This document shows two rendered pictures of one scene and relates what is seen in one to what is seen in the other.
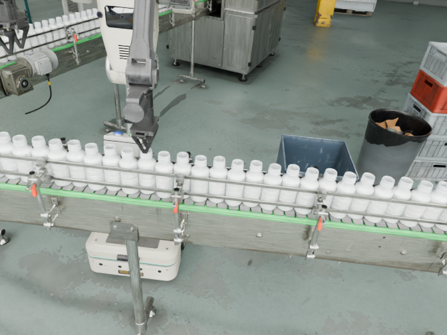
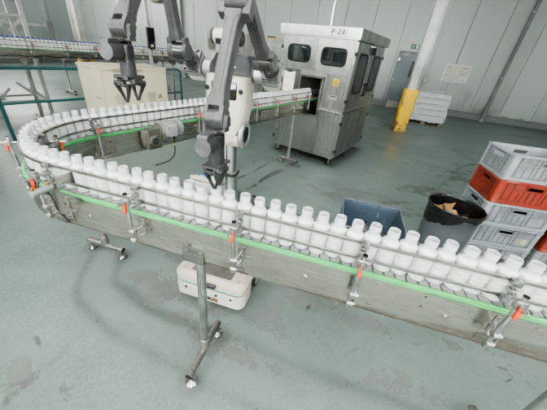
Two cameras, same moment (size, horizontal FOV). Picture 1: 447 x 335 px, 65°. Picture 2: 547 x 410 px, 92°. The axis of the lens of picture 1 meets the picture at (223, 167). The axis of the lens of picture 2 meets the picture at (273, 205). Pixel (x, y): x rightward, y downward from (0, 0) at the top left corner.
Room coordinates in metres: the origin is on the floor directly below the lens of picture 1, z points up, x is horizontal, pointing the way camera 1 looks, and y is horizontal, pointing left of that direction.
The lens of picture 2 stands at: (0.10, -0.13, 1.64)
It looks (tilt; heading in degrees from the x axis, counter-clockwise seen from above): 30 degrees down; 11
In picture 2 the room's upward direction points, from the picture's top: 7 degrees clockwise
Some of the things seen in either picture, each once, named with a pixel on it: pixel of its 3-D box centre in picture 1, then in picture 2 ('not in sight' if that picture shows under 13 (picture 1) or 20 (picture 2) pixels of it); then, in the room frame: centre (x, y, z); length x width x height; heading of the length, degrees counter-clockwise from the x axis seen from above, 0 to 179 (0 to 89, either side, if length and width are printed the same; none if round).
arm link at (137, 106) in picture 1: (139, 93); (211, 134); (0.89, 0.25, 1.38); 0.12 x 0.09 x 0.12; 179
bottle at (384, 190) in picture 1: (380, 199); (423, 258); (0.90, -0.52, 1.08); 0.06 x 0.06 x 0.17
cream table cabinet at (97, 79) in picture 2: not in sight; (129, 104); (4.07, 3.27, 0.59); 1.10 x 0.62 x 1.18; 160
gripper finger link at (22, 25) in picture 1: (15, 34); (134, 89); (1.11, 0.70, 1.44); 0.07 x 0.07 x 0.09; 89
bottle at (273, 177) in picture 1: (271, 187); (320, 232); (0.91, -0.16, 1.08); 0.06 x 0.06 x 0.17
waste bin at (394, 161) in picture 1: (385, 156); (441, 234); (2.43, -1.30, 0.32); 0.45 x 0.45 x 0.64
